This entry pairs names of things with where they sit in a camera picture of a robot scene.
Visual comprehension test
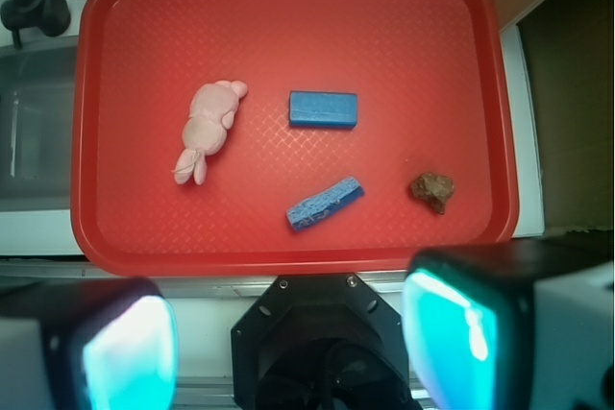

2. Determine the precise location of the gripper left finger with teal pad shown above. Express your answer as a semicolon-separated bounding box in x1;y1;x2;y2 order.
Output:
1;278;179;409

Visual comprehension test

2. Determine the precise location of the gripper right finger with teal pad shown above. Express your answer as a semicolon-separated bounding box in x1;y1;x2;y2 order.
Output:
402;236;614;409

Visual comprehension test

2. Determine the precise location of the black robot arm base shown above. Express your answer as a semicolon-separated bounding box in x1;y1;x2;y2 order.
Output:
231;275;421;409

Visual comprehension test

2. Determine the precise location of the brown rock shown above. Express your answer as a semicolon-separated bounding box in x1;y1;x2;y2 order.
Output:
409;172;455;215

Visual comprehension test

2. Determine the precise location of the blue textured foam stick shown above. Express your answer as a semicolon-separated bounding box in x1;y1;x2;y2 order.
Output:
286;177;365;232

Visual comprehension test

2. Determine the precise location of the pink plush toy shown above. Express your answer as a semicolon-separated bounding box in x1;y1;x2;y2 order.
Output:
173;81;248;185

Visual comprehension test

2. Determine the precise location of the steel sink basin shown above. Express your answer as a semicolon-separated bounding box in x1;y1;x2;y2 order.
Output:
1;37;77;212

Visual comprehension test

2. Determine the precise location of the red plastic tray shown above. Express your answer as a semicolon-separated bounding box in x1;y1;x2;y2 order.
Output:
70;0;519;276

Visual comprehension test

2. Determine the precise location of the blue rectangular block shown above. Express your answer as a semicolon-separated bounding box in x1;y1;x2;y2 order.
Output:
288;91;358;129

